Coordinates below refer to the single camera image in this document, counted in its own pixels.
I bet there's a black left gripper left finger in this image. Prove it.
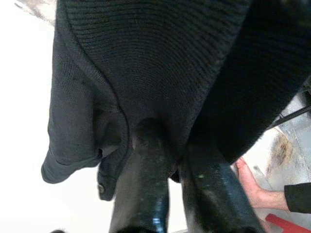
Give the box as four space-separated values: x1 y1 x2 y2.
108 118 172 233

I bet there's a person bare hand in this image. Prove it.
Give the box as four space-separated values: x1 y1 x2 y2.
235 157 274 209

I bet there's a marble top folding table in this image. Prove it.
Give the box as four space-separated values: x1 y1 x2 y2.
230 80 311 233

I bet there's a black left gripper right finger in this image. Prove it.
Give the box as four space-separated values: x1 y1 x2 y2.
181 143 265 233

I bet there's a black fonemax print T-shirt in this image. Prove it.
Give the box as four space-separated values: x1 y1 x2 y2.
40 0 311 202

